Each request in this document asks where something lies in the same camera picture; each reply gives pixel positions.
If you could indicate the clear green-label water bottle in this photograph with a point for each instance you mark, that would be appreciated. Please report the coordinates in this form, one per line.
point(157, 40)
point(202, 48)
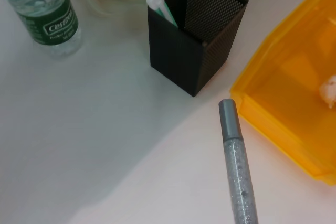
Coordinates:
point(50, 16)

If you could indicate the white paper ball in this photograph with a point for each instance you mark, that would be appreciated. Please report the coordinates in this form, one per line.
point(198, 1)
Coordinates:
point(329, 93)

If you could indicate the black mesh pen holder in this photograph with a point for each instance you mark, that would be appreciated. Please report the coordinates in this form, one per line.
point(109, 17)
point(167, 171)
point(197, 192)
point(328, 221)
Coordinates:
point(173, 53)

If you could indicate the yellow plastic bin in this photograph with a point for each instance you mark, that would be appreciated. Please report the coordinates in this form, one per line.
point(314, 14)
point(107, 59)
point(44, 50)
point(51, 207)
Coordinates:
point(288, 103)

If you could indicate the silver marker pen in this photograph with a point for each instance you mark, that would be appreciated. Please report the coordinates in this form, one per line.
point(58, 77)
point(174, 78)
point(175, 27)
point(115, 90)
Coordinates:
point(237, 161)

